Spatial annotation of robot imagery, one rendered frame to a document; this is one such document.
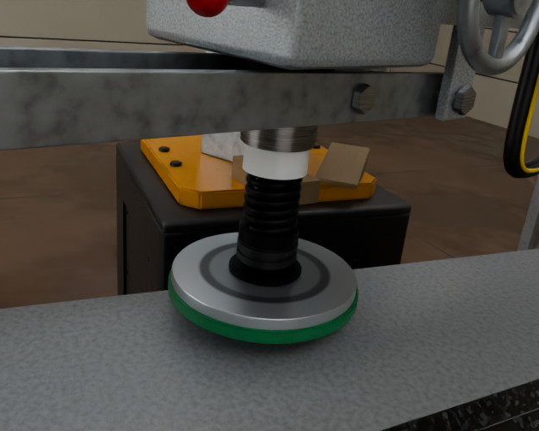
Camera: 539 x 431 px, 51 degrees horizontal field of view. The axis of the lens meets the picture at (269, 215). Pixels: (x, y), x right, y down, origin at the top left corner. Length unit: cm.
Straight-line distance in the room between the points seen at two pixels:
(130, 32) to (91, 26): 41
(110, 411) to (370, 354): 28
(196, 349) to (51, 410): 15
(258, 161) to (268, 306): 15
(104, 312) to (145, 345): 8
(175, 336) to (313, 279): 17
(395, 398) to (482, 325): 20
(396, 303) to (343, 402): 22
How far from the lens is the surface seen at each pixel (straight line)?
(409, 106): 66
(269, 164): 57
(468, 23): 53
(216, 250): 69
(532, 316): 81
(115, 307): 69
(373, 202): 135
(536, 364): 71
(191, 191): 118
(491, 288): 85
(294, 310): 58
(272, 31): 45
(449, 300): 79
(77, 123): 41
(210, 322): 58
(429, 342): 69
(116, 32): 664
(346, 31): 48
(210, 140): 142
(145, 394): 56
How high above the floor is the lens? 118
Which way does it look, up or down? 22 degrees down
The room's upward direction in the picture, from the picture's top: 6 degrees clockwise
